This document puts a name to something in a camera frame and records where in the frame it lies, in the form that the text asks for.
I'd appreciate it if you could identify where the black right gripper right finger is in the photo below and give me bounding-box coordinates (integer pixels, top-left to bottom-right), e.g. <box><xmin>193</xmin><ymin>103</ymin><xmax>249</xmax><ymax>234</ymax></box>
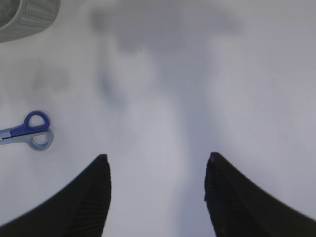
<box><xmin>204</xmin><ymin>152</ymin><xmax>316</xmax><ymax>237</ymax></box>

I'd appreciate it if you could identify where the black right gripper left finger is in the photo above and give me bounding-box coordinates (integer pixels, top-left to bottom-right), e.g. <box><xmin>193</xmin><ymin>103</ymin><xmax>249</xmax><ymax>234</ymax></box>
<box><xmin>0</xmin><ymin>155</ymin><xmax>112</xmax><ymax>237</ymax></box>

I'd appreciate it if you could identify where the green woven plastic basket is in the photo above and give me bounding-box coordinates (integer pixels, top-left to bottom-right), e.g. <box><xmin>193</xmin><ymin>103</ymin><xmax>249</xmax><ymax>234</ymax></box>
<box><xmin>0</xmin><ymin>0</ymin><xmax>61</xmax><ymax>43</ymax></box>

